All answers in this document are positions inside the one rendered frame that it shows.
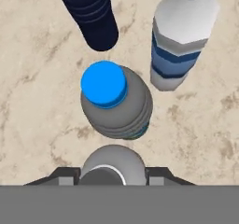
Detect grey bottle with blue cap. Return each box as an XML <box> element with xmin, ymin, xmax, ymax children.
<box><xmin>79</xmin><ymin>60</ymin><xmax>154</xmax><ymax>141</ymax></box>

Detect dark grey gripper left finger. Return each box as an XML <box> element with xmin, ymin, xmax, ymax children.
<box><xmin>23</xmin><ymin>167</ymin><xmax>82</xmax><ymax>187</ymax></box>

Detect dark navy bottle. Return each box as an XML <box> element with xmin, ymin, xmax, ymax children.
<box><xmin>55</xmin><ymin>0</ymin><xmax>120</xmax><ymax>52</ymax></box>

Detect grey round-topped bottle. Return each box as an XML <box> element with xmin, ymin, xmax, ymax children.
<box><xmin>78</xmin><ymin>144</ymin><xmax>148</xmax><ymax>187</ymax></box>

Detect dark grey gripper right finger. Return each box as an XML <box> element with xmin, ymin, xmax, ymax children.
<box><xmin>145</xmin><ymin>167</ymin><xmax>197</xmax><ymax>187</ymax></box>

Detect white bottle with blue bands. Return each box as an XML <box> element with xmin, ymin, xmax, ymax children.
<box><xmin>149</xmin><ymin>0</ymin><xmax>220</xmax><ymax>92</ymax></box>

